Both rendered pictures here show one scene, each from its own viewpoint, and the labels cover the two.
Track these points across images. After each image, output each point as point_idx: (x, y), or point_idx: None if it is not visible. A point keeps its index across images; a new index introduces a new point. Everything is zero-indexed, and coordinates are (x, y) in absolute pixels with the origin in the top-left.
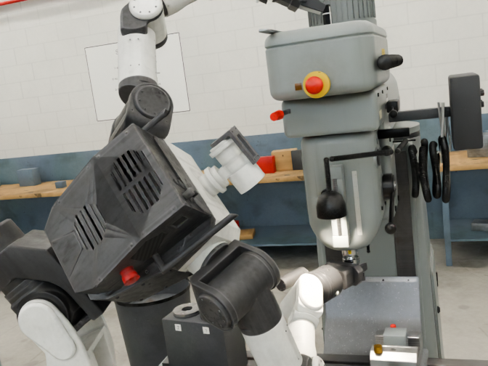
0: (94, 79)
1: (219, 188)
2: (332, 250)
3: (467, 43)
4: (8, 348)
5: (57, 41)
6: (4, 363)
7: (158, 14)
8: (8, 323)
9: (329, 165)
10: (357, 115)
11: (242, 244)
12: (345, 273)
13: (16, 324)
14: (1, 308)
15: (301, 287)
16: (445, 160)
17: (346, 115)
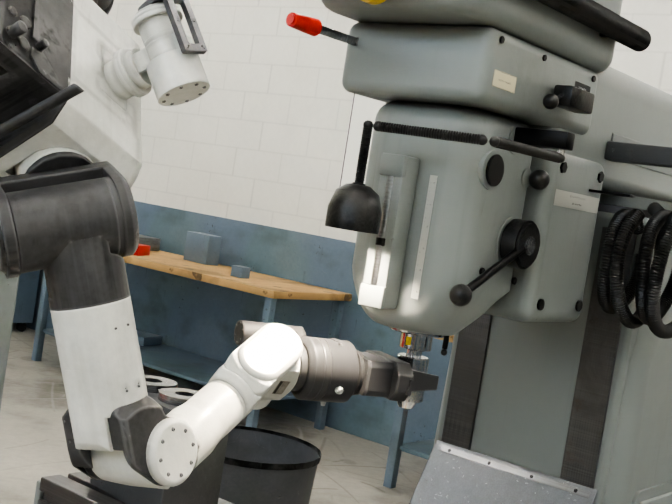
0: (358, 116)
1: (125, 81)
2: (461, 392)
3: None
4: (30, 485)
5: (321, 38)
6: (10, 501)
7: None
8: (57, 454)
9: (370, 137)
10: (453, 66)
11: (107, 166)
12: (371, 364)
13: (67, 459)
14: (63, 432)
15: (253, 336)
16: (662, 240)
17: (437, 64)
